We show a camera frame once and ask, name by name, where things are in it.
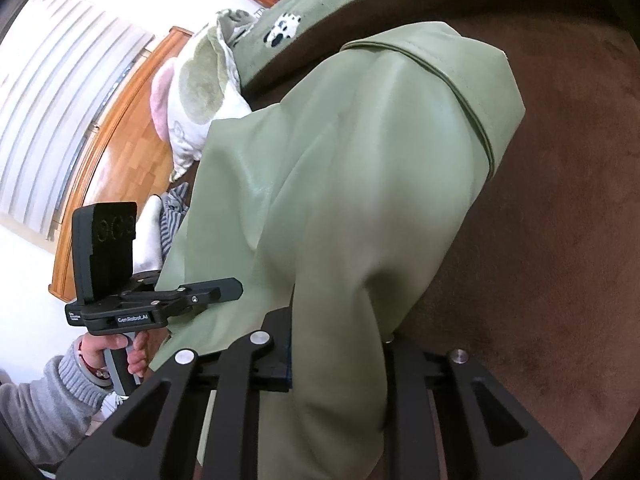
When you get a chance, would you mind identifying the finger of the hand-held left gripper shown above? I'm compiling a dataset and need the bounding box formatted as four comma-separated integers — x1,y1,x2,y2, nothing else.
152,277,244,325

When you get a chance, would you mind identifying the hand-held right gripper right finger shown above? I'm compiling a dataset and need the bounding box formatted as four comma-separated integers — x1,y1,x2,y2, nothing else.
382,336,583,480

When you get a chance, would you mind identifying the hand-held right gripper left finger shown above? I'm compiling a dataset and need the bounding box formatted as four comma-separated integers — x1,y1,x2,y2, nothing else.
56,307,294,480

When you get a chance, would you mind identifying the green jacket with ribbed cuffs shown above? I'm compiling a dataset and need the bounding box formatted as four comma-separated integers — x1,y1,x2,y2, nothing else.
149,21,527,480

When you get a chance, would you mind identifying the person's left forearm grey sleeve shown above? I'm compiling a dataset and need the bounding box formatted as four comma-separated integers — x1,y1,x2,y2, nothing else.
0,344,123,463

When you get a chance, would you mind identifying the person's left hand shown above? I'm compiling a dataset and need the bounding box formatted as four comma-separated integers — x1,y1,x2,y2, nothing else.
79,331,152,391

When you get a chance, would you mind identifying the white cloth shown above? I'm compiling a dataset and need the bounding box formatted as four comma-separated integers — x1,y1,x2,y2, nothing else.
131,194,167,275

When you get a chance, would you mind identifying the striped grey cloth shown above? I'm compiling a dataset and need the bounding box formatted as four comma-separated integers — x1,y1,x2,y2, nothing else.
158,182,192,262

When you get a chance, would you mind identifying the wooden bed headboard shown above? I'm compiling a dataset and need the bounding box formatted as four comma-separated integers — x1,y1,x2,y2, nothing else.
48,26,211,304

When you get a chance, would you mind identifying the white green pink pillow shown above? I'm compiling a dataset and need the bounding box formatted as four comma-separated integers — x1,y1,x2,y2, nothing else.
149,8,259,184

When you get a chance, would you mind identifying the green panda print quilt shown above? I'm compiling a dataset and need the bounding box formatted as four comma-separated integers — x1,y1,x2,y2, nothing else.
234,0,483,97

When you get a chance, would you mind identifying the beaded bracelet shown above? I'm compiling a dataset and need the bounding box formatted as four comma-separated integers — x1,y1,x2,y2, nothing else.
75,339,114,382

